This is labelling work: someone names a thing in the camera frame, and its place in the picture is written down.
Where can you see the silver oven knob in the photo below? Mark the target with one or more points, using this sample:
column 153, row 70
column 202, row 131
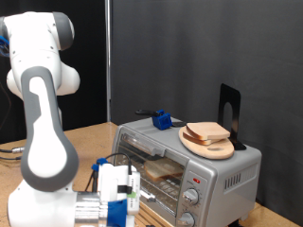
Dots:
column 191, row 196
column 187, row 219

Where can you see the black metal bookend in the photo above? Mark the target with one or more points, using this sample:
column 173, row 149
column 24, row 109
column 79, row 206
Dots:
column 235, row 104

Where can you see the white bread slice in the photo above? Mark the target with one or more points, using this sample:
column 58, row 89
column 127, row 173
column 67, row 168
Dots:
column 164, row 168

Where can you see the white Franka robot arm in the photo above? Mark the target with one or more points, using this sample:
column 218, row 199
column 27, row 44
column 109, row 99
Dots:
column 47, row 157

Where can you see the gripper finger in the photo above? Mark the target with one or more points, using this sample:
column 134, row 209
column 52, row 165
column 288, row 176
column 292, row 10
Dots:
column 150, row 225
column 148, row 196

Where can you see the metal pole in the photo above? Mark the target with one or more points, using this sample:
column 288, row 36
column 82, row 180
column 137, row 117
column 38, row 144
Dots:
column 108, row 63

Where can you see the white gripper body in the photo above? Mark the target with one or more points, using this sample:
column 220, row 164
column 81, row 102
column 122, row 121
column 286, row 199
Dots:
column 113, row 183

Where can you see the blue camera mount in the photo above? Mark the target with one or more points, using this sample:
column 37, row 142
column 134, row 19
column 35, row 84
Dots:
column 117, row 213

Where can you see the gray backdrop curtain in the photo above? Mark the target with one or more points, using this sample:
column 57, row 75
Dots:
column 252, row 47

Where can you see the oval wooden plate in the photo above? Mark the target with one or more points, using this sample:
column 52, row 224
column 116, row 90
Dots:
column 195, row 148

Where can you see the wooden toy toast slice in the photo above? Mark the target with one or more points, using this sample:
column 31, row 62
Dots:
column 195, row 140
column 208, row 130

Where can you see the black backdrop curtain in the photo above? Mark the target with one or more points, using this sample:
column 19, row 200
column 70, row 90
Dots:
column 88, row 47

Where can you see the silver toaster oven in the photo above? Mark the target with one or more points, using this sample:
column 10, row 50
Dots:
column 221, row 189

